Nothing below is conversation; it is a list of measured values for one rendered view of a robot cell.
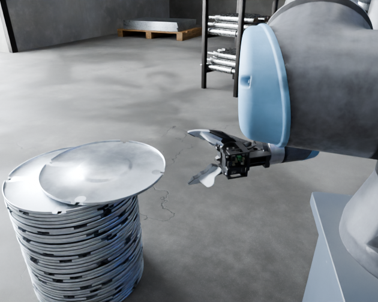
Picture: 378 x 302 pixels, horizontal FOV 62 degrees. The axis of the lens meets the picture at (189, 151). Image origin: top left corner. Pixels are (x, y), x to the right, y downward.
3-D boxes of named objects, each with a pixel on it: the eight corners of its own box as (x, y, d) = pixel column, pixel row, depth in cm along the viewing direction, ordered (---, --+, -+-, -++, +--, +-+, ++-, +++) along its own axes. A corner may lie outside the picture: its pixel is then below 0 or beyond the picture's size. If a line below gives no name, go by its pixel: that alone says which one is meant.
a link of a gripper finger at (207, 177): (192, 193, 78) (221, 171, 77) (186, 180, 83) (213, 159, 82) (199, 200, 80) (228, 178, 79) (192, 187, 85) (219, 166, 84)
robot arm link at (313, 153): (308, 123, 86) (302, 150, 90) (272, 127, 84) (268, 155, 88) (326, 135, 80) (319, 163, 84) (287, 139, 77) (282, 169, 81)
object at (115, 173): (9, 198, 64) (9, 195, 64) (76, 139, 89) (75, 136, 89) (147, 212, 60) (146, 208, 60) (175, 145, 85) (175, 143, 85)
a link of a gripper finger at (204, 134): (200, 130, 70) (230, 147, 74) (193, 120, 75) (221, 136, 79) (192, 141, 71) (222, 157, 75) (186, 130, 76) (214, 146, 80)
